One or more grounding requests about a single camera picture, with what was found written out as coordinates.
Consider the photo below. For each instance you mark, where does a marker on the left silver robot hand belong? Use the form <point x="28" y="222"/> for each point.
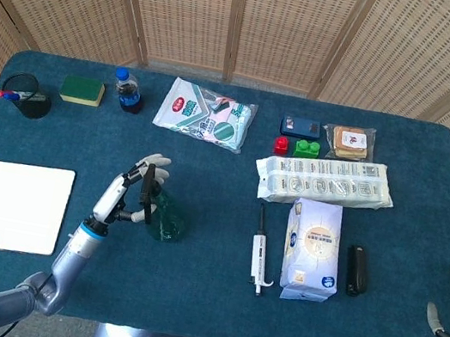
<point x="110" y="200"/>

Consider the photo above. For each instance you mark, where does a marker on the green spray bottle black trigger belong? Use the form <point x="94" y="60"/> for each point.
<point x="168" y="219"/>

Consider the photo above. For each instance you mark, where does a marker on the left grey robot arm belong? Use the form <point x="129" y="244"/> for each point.
<point x="69" y="259"/>

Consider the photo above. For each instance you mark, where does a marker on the cola bottle blue cap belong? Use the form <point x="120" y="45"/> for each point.
<point x="128" y="97"/>

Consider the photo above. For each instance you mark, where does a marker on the black stapler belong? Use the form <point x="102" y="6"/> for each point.
<point x="357" y="270"/>

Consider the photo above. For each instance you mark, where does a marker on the white rectangular board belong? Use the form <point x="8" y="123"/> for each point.
<point x="18" y="202"/>

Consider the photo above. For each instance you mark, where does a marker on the green and yellow sponge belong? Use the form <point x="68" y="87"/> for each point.
<point x="82" y="90"/>

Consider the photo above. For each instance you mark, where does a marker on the black mesh pen holder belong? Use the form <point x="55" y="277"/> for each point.
<point x="35" y="106"/>

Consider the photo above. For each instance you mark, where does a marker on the packaged cleaning cloths bag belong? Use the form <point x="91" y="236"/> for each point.
<point x="203" y="117"/>

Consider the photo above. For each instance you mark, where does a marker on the blue tablecloth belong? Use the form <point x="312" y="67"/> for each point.
<point x="192" y="302"/>

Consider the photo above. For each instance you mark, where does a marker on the lavender tissue pack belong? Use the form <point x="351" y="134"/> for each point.
<point x="313" y="249"/>

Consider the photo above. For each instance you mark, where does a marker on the blue capped marker pen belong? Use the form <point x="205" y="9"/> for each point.
<point x="13" y="96"/>

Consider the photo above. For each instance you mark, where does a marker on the red capped marker pen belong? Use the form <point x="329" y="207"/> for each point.
<point x="0" y="94"/>

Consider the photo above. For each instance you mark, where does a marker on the white pipette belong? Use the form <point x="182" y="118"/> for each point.
<point x="258" y="255"/>

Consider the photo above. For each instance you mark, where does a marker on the long white printed packet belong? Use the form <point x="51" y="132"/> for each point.
<point x="323" y="181"/>

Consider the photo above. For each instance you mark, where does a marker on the red toy block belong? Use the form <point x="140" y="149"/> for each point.
<point x="281" y="146"/>

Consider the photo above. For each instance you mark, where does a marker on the packaged biscuits clear wrapper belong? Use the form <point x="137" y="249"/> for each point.
<point x="349" y="142"/>

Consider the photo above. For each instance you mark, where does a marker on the green toy block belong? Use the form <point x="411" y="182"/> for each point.
<point x="306" y="150"/>

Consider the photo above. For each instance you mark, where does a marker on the small dark blue box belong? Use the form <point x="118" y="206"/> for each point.
<point x="300" y="127"/>

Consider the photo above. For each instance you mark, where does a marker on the bamboo folding screen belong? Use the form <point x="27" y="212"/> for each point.
<point x="184" y="4"/>

